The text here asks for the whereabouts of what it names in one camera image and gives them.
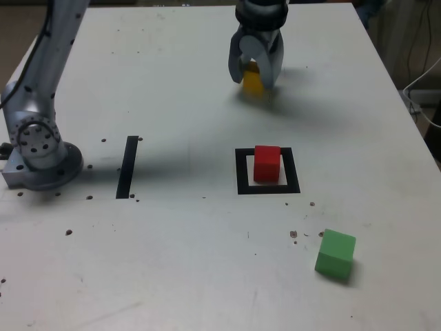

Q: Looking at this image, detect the white plastic box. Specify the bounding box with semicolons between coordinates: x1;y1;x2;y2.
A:
402;88;441;108

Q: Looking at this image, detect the white post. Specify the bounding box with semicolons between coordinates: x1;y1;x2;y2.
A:
380;0;420;73

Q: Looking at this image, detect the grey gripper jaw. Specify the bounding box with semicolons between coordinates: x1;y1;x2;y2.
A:
239;30;285;91
227;30;246;84

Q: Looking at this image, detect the thin black hanging cable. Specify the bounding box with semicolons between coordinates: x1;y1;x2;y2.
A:
407;0;433;83

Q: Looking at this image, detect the black tape square outline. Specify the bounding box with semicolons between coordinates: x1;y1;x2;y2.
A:
234;147;301;196

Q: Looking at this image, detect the white cable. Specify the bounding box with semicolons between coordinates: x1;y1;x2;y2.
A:
402;57;441;128

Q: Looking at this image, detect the green cube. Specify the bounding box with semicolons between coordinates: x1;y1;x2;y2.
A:
314;228;357;283

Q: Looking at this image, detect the red cube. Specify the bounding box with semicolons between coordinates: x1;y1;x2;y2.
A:
253;145;282;183

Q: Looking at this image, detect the black tape strip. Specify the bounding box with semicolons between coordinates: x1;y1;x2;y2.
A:
115;135;139;200

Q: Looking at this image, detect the yellow cube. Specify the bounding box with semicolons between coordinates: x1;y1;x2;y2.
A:
240;60;266;99

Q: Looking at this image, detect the person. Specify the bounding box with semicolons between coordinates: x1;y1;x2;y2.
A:
358;0;389;27

